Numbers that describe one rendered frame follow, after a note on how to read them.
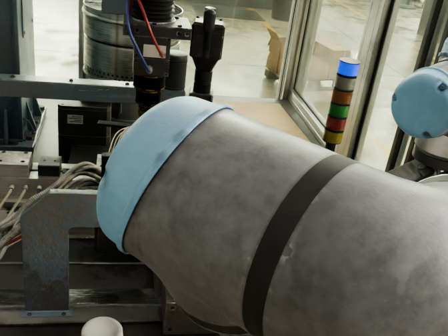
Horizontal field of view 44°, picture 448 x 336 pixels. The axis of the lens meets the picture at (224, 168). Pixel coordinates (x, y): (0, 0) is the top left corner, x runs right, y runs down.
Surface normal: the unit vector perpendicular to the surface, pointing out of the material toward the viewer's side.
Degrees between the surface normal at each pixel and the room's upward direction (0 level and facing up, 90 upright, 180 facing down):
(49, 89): 90
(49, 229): 90
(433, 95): 91
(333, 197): 29
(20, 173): 90
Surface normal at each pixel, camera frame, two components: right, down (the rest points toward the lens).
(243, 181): -0.24, -0.59
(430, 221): 0.28, -0.58
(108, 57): -0.35, 0.39
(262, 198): -0.37, -0.41
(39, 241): 0.16, 0.46
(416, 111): -0.63, 0.28
